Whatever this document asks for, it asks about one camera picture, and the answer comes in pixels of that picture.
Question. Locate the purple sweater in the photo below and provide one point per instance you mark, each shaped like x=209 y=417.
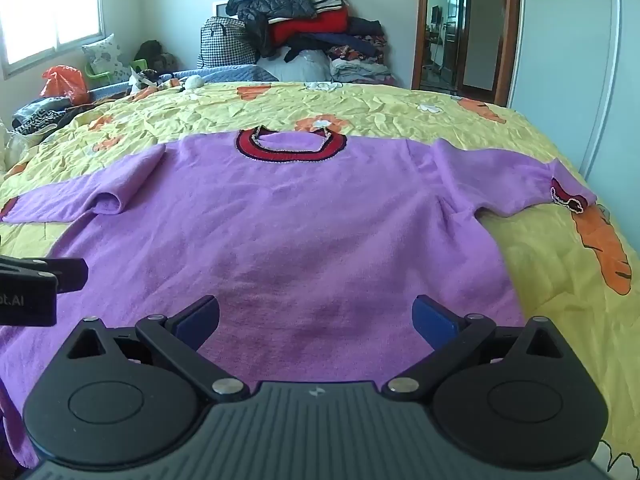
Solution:
x=300 y=220

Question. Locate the blue quilt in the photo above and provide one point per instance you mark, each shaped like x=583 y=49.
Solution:
x=235 y=74

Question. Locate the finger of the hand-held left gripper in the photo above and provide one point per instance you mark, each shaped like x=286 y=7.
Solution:
x=65 y=275

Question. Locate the stack of folded clothes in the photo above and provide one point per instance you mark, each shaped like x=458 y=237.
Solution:
x=360 y=67

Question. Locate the white wardrobe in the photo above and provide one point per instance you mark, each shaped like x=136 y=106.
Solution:
x=565 y=60

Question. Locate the wooden door frame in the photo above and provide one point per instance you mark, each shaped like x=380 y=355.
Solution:
x=512 y=35

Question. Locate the window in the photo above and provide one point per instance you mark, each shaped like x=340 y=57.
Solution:
x=45 y=0

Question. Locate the yellow printed bedspread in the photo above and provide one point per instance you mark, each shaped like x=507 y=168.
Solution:
x=400 y=110

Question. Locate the white box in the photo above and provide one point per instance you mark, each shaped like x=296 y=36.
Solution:
x=220 y=10

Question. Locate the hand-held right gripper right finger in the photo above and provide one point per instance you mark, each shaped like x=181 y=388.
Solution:
x=432 y=322

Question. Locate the dark backpack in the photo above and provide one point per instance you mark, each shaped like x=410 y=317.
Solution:
x=152 y=52

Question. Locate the dark striped clothes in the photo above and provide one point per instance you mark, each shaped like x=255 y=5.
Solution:
x=40 y=112

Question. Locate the grey white bundle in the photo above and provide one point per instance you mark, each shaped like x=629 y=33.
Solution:
x=300 y=65

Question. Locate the green plastic chair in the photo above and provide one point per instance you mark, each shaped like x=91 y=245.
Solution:
x=95 y=72

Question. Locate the houndstooth bag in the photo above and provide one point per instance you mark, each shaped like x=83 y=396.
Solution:
x=222 y=42

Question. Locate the red folded garment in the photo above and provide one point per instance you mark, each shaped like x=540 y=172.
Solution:
x=310 y=25

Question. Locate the orange plastic bag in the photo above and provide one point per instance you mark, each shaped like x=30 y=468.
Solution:
x=62 y=82

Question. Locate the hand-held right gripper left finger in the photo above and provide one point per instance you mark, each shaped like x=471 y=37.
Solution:
x=200 y=317

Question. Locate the floral pillow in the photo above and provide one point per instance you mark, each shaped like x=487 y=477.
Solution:
x=105 y=55

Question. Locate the white cloth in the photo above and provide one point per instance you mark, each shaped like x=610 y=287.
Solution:
x=15 y=145

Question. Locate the navy folded garment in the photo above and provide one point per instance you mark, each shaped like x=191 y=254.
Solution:
x=360 y=27

